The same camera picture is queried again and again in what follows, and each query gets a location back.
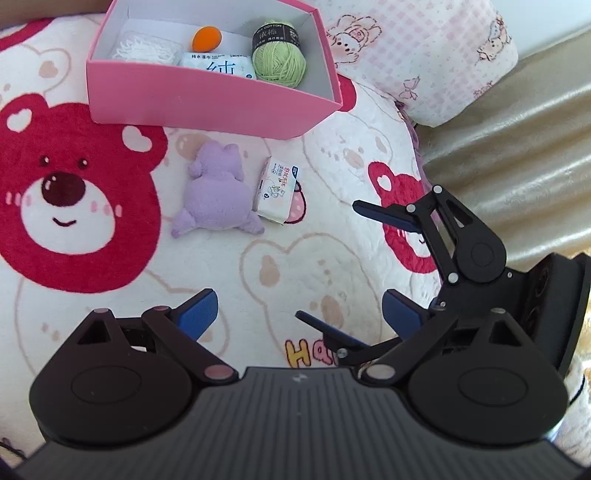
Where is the white tissue box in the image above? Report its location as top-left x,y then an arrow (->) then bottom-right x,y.
254,157 -> 300,224

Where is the wet wipes packet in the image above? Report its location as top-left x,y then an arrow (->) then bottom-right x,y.
179,52 -> 256,80

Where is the orange makeup sponge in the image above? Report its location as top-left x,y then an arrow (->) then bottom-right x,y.
191,26 -> 222,53

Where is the beige bed sheet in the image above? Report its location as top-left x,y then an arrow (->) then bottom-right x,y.
417,32 -> 590,269

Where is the purple plush toy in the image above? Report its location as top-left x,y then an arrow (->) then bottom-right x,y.
171,140 -> 264,238

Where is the red bear plush blanket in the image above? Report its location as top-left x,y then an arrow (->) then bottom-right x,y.
1,15 -> 440,465

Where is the pink floral bunny pillow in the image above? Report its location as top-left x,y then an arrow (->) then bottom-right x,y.
315,0 -> 518,127

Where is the pink storage box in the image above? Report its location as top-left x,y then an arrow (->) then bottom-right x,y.
86,1 -> 342,140

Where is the green yarn ball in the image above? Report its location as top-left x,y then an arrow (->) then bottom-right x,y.
252,21 -> 307,88

